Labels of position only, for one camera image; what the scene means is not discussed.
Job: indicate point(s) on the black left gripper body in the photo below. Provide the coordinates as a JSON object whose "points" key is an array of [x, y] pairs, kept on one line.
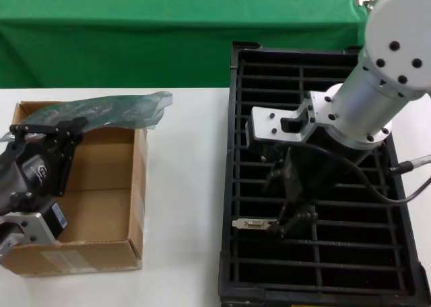
{"points": [[33, 175]]}

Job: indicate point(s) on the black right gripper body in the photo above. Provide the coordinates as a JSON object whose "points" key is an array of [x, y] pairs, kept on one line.
{"points": [[323, 165]]}

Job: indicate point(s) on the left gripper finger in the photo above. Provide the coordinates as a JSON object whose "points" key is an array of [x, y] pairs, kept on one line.
{"points": [[62, 162], [40, 129]]}

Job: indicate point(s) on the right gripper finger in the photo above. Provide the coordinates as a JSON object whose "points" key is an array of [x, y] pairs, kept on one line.
{"points": [[293, 175], [299, 221]]}

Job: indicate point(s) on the translucent antistatic bag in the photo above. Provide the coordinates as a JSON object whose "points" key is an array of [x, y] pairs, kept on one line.
{"points": [[118, 108]]}

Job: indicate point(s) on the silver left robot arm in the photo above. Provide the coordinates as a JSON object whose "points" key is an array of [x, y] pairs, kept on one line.
{"points": [[30, 226]]}

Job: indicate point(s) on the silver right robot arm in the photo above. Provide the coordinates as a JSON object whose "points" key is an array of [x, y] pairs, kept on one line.
{"points": [[363, 95]]}

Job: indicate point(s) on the left wrist black labelled box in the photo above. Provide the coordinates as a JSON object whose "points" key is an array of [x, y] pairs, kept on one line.
{"points": [[54, 219]]}

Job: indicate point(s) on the large brown cardboard box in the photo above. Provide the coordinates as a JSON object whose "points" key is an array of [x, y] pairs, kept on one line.
{"points": [[101, 212]]}

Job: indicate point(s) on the black slotted container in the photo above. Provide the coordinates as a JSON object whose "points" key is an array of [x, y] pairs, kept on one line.
{"points": [[233, 95]]}

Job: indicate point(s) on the green cloth covered table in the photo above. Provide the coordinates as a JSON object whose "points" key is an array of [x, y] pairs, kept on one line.
{"points": [[134, 17]]}

